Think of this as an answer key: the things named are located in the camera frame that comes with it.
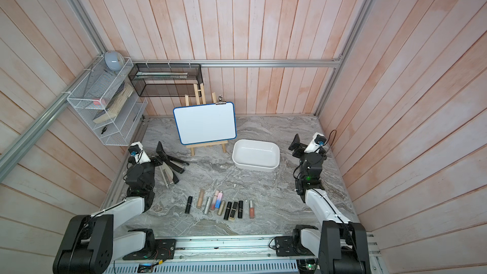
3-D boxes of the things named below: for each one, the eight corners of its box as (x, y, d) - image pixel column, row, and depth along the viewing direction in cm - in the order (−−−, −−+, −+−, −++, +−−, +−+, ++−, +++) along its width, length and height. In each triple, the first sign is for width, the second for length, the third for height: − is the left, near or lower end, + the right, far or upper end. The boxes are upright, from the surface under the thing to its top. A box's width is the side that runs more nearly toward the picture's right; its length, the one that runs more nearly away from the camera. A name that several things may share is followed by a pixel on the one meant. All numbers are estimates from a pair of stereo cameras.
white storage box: (232, 172, 98) (232, 165, 93) (233, 145, 109) (232, 139, 104) (280, 172, 98) (282, 166, 93) (276, 145, 109) (278, 139, 104)
